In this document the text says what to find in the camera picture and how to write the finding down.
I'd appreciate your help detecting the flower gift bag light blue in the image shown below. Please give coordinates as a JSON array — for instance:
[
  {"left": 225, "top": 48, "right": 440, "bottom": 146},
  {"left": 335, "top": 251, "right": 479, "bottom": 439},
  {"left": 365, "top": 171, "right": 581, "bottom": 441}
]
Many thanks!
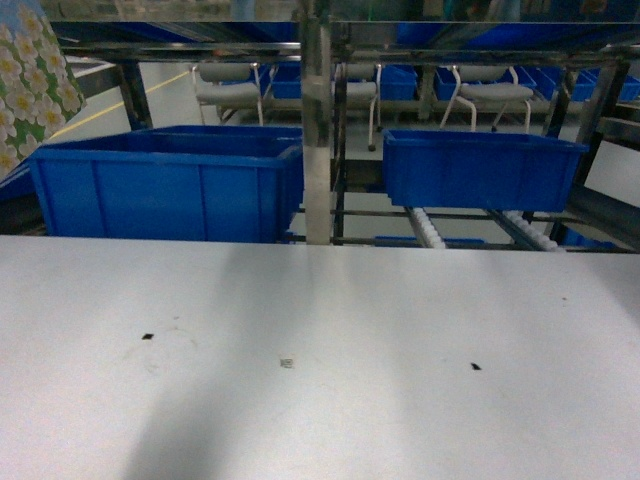
[{"left": 1, "top": 1, "right": 86, "bottom": 178}]

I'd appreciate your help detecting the big blue crate by table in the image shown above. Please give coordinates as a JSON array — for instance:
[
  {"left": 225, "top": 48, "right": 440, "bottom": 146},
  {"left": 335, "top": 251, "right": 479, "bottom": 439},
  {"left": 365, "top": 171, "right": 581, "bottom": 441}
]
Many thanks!
[{"left": 28, "top": 125, "right": 304, "bottom": 243}]

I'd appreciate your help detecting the grey chair left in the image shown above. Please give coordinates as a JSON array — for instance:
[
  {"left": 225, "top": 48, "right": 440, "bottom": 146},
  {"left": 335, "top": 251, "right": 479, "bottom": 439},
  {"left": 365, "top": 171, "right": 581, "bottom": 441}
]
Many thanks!
[{"left": 190, "top": 62, "right": 264, "bottom": 126}]

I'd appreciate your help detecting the grey chair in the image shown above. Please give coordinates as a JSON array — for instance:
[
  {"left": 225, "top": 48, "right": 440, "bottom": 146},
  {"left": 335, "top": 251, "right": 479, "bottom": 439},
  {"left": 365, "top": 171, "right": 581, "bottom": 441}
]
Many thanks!
[
  {"left": 190, "top": 62, "right": 264, "bottom": 126},
  {"left": 439, "top": 65, "right": 534, "bottom": 134}
]

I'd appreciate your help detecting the blue crate on right rollers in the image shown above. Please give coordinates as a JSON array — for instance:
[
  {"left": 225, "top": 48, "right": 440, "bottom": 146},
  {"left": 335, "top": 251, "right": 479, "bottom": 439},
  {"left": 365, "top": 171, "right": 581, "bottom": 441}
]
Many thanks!
[{"left": 382, "top": 129, "right": 588, "bottom": 212}]

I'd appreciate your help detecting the grey chair right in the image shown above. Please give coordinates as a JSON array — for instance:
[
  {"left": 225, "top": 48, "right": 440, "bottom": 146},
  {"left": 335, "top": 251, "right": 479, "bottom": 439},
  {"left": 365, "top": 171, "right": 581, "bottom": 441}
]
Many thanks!
[{"left": 439, "top": 65, "right": 534, "bottom": 134}]

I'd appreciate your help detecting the steel rack upright post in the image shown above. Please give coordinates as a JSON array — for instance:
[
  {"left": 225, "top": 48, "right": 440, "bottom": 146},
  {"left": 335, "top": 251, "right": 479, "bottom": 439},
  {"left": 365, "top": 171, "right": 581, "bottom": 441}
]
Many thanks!
[{"left": 298, "top": 1, "right": 332, "bottom": 245}]

